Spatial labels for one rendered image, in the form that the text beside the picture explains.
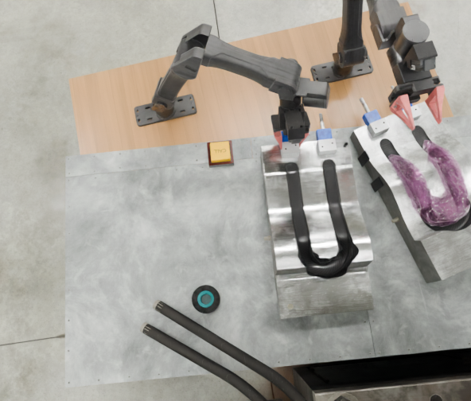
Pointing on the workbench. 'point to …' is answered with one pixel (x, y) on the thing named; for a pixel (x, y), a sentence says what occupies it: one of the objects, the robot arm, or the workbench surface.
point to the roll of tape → (201, 299)
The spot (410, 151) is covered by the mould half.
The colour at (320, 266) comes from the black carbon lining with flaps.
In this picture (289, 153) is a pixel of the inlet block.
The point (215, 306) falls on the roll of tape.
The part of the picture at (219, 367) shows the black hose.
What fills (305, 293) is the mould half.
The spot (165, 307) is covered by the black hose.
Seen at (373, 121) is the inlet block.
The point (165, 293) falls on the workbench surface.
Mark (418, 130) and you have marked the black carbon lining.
